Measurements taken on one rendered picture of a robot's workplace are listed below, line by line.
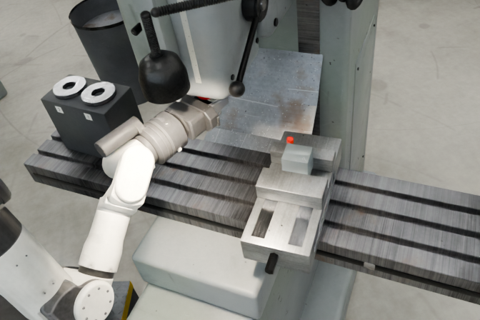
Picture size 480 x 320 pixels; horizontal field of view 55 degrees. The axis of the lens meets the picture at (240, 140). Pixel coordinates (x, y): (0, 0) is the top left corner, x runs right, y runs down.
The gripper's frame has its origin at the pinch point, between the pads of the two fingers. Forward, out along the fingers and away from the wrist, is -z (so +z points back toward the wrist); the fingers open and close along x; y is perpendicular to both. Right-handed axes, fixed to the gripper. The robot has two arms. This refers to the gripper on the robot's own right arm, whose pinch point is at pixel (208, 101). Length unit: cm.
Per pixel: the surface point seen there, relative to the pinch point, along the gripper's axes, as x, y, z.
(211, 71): -10.1, -15.3, 6.2
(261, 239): -23.1, 18.6, 12.2
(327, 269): -11, 103, -34
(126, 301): 32, 84, 29
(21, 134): 210, 123, -8
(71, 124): 39.9, 14.2, 16.5
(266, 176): -15.5, 14.4, 0.6
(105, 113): 26.4, 7.1, 12.1
